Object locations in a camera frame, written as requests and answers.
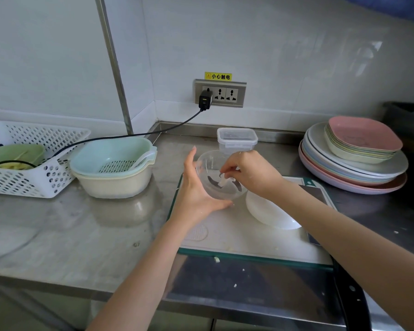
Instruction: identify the person's left hand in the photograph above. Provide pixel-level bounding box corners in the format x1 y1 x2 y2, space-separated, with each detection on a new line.
169 146 234 231

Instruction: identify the person's right hand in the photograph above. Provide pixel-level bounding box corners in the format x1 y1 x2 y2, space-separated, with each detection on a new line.
219 150 289 201

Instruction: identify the chopper blade with white shaft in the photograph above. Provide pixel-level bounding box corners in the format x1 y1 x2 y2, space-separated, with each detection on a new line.
207 170 244 192

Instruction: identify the clear plastic chopper bowl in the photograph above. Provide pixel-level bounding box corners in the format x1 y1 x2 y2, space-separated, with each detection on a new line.
195 150 249 208

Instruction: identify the person's left forearm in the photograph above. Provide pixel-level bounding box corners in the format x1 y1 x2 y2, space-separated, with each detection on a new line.
86 217 203 331

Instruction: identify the person's right forearm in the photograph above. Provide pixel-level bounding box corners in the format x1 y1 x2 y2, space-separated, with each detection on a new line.
279 179 414 316

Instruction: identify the clear lidded plastic container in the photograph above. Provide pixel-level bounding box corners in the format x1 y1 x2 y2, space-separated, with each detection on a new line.
217 128 259 156

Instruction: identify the white round chopper lid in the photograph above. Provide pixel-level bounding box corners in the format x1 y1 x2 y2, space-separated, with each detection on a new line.
245 189 303 231

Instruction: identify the white green-edged cutting board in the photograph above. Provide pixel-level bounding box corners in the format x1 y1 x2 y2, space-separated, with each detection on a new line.
167 174 336 270

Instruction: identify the black power adapter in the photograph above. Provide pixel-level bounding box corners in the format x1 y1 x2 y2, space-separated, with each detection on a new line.
198 90 214 111

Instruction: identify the cream plastic basin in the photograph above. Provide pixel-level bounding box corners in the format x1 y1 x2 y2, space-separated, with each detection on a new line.
71 158 158 200

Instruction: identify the light blue plastic colander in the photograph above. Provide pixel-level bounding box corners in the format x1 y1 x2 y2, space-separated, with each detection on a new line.
70 136 158 179

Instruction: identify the stack of square pastel dishes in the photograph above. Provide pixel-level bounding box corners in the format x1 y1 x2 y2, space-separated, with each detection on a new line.
324 116 404 165

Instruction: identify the stack of round pastel plates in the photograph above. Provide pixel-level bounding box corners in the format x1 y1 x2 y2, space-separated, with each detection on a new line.
298 122 410 195

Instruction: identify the metal vertical pole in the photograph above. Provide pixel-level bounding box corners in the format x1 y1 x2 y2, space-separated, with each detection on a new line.
94 0 135 136

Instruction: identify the white perforated plastic basket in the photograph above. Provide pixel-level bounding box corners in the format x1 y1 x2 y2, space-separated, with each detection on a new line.
0 121 92 199

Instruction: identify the green plastic bowl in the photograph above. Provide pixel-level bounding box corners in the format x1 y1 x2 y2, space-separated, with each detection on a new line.
0 143 46 170

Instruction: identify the metal wall socket panel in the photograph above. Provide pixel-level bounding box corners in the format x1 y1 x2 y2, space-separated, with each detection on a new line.
194 79 247 108

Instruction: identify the black power cable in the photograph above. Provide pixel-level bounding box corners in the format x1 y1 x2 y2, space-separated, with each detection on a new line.
0 108 205 170

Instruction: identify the black-handled cleaver knife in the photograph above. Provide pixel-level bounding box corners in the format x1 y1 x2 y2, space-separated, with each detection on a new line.
298 184 370 331

